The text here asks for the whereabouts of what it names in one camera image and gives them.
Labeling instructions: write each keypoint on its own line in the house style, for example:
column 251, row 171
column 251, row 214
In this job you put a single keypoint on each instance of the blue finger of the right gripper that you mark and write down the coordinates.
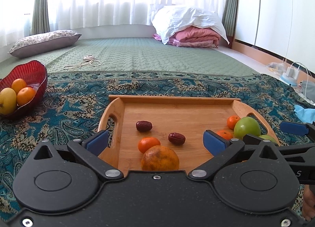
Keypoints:
column 250, row 139
column 300, row 129

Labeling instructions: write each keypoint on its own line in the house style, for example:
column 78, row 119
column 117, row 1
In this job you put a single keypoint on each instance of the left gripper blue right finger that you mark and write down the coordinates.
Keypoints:
column 225, row 152

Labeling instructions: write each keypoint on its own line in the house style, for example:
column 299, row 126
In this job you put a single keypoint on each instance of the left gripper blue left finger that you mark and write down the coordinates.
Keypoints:
column 87, row 151

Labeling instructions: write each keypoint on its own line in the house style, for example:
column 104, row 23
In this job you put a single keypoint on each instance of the green apple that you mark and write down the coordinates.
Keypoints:
column 267, row 137
column 247, row 125

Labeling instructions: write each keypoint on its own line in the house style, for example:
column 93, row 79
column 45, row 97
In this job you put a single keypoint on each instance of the green apple front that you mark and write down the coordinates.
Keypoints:
column 267, row 137

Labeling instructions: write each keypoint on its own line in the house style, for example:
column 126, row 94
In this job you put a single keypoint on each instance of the small tangerine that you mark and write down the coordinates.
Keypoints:
column 232, row 121

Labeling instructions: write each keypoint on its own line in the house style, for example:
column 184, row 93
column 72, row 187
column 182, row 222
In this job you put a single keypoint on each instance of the red date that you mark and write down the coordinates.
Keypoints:
column 144, row 126
column 176, row 138

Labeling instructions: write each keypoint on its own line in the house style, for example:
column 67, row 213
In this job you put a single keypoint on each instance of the large orange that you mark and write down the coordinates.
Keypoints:
column 160, row 158

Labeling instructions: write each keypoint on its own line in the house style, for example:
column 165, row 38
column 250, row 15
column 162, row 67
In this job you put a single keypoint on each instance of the person's hand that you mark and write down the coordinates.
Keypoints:
column 308, row 211

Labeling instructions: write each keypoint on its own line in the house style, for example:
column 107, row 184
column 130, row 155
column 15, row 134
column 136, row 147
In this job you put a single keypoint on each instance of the light blue cloth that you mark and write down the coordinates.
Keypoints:
column 304, row 115

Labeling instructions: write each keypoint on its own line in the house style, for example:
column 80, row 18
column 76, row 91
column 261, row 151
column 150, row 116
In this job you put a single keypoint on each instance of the grey pouch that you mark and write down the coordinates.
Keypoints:
column 308, row 89

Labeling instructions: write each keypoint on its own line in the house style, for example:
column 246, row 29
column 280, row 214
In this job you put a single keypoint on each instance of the teal paisley cloth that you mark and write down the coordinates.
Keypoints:
column 74, row 102

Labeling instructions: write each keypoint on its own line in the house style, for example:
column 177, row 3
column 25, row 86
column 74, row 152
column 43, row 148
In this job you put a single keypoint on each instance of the wooden serving tray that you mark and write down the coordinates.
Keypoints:
column 168, row 114

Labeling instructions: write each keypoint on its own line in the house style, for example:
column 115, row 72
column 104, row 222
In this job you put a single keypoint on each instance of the clear plastic bag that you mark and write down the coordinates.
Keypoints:
column 277, row 68

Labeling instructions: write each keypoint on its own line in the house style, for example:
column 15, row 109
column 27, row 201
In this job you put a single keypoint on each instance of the orange fruit in bowl front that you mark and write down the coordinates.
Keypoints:
column 25, row 95

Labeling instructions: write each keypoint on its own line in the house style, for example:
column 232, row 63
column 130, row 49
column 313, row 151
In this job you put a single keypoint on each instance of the orange fruit in bowl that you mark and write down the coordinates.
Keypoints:
column 18, row 85
column 25, row 95

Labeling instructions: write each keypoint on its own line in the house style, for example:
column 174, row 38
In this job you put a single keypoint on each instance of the yellow fruit in bowl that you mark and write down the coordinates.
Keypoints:
column 8, row 101

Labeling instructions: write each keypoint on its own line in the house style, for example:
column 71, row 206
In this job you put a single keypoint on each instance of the red glass bowl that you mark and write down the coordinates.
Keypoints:
column 34, row 73

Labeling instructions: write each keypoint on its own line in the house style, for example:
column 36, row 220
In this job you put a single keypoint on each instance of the orange fruit in bowl rear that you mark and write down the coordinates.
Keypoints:
column 18, row 85

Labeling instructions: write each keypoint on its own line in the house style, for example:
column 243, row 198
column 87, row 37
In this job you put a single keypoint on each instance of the green quilted mattress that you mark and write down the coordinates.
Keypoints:
column 138, row 54

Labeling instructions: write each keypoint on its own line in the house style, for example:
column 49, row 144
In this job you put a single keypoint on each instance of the pink folded blanket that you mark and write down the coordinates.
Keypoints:
column 195, row 37

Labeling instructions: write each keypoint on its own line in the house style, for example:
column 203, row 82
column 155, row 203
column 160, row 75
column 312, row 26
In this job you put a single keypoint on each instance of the floral grey pillow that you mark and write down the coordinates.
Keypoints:
column 42, row 43

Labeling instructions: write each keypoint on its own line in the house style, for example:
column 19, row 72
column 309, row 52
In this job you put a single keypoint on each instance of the right green curtain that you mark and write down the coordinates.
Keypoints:
column 229, row 17

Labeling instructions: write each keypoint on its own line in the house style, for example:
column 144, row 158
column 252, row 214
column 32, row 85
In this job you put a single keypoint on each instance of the green curtain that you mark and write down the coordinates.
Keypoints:
column 229, row 17
column 40, row 18

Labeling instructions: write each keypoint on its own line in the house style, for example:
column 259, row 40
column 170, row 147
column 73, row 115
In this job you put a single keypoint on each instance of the left green curtain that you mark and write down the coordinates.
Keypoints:
column 40, row 18

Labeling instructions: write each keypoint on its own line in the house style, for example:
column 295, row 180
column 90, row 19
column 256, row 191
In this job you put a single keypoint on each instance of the white duvet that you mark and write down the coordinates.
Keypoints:
column 172, row 19

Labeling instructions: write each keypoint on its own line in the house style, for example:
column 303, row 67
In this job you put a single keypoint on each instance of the white charger with cable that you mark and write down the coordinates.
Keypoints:
column 295, row 74

